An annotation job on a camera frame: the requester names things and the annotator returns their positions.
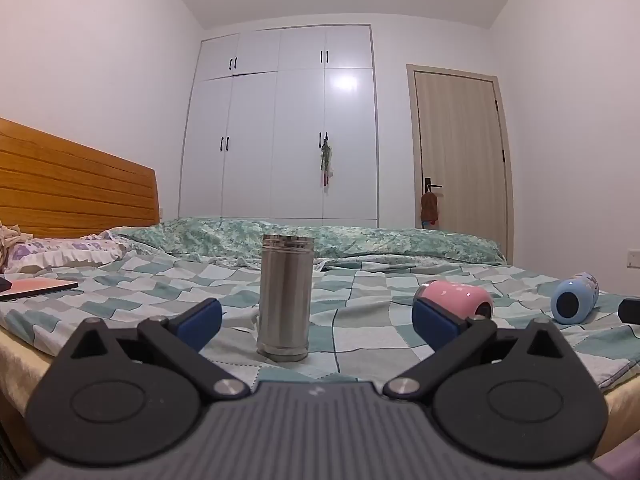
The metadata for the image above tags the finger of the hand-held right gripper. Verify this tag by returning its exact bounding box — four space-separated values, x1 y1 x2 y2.
618 298 640 326

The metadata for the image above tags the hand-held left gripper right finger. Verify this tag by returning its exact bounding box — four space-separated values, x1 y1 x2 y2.
382 298 577 403

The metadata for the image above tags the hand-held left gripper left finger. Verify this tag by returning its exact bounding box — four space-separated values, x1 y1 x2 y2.
59 298 251 404

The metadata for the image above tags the pink cup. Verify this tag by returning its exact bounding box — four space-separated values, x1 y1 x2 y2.
413 280 494 322

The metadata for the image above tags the light blue cup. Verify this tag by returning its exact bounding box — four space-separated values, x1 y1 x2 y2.
551 272 600 324

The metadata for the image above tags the stainless steel thermos bottle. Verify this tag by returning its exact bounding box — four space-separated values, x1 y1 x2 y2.
256 233 315 363

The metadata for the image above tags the green checkered bed sheet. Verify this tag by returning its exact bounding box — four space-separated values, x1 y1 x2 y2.
0 249 640 392

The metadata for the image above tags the green floral duvet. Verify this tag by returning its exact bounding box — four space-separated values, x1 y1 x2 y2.
99 216 507 270

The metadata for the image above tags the brown hanging pouch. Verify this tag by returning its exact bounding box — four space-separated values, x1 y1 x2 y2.
420 191 441 229

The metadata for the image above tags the purple floral pillow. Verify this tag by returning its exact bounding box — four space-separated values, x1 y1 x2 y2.
4 237 127 276

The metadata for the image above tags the pink flat tablet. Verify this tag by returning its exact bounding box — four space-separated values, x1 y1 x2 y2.
0 277 80 302

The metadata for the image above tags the beige wooden door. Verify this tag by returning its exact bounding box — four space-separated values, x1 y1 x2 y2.
406 64 515 264

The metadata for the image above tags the white wardrobe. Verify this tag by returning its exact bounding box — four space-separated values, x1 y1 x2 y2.
178 24 379 229

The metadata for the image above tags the wooden headboard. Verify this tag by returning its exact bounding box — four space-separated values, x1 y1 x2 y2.
0 117 161 239

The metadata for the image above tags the beige mattress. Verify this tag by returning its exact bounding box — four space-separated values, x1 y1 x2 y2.
0 327 640 467

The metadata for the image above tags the green pink hanging ornament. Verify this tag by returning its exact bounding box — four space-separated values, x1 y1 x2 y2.
318 132 334 194

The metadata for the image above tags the crumpled beige cloth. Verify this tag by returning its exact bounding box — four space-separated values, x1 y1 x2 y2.
0 221 34 274

